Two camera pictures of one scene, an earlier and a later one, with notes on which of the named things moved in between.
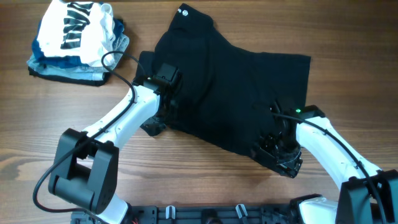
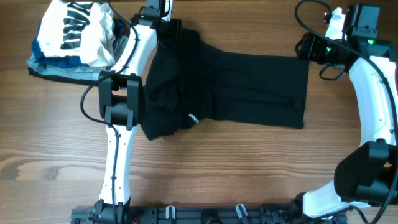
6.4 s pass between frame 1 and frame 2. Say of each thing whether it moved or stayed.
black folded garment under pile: stayed
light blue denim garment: stayed
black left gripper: moved
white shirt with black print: stayed
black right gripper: moved
